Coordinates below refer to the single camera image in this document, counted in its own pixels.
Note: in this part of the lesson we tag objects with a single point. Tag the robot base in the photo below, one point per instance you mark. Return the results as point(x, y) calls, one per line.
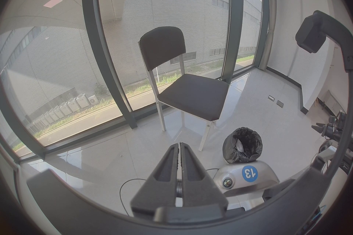
point(248, 173)

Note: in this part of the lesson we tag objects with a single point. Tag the window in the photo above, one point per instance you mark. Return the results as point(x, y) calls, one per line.
point(91, 35)

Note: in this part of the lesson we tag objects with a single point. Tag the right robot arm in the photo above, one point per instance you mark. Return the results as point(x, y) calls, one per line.
point(326, 151)

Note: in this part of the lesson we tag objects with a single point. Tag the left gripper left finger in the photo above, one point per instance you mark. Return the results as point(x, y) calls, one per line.
point(154, 195)

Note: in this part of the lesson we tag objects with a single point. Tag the dark grey padded chair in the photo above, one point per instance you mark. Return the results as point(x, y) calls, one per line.
point(193, 96)

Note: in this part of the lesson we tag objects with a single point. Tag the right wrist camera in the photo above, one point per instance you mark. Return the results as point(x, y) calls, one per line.
point(333, 119)

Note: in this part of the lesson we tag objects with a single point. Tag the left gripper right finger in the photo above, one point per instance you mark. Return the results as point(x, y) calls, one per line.
point(204, 195)

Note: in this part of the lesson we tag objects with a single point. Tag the black plastic bag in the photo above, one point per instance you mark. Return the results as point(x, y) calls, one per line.
point(230, 148)

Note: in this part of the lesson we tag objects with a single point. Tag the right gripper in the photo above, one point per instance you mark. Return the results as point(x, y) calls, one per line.
point(332, 132)

